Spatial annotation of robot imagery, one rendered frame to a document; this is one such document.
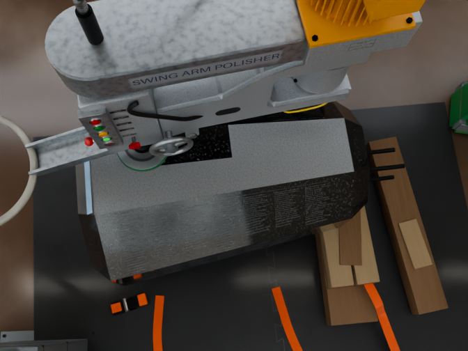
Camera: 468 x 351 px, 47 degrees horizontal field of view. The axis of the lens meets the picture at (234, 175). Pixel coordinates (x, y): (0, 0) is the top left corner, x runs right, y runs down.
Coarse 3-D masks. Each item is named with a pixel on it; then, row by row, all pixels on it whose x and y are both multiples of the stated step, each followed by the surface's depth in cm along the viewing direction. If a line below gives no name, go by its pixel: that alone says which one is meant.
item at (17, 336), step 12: (12, 336) 279; (24, 336) 279; (0, 348) 203; (12, 348) 203; (24, 348) 203; (36, 348) 203; (48, 348) 215; (60, 348) 230; (72, 348) 250; (84, 348) 272
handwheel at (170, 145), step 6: (168, 132) 181; (168, 138) 174; (174, 138) 174; (180, 138) 175; (186, 138) 177; (156, 144) 175; (162, 144) 174; (168, 144) 179; (174, 144) 179; (180, 144) 179; (192, 144) 181; (150, 150) 178; (156, 150) 183; (168, 150) 179; (174, 150) 181; (180, 150) 186; (186, 150) 186; (162, 156) 186
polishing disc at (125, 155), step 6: (126, 150) 217; (132, 150) 217; (162, 150) 217; (120, 156) 216; (126, 156) 216; (132, 156) 216; (138, 156) 216; (144, 156) 216; (150, 156) 216; (156, 156) 216; (126, 162) 215; (132, 162) 215; (138, 162) 215; (144, 162) 215; (150, 162) 216; (156, 162) 216; (132, 168) 216; (138, 168) 215; (144, 168) 215; (150, 168) 216
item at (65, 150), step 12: (72, 132) 204; (84, 132) 206; (180, 132) 197; (36, 144) 207; (48, 144) 210; (60, 144) 209; (72, 144) 208; (84, 144) 207; (96, 144) 205; (48, 156) 209; (60, 156) 208; (72, 156) 207; (84, 156) 201; (96, 156) 202; (48, 168) 203; (60, 168) 206
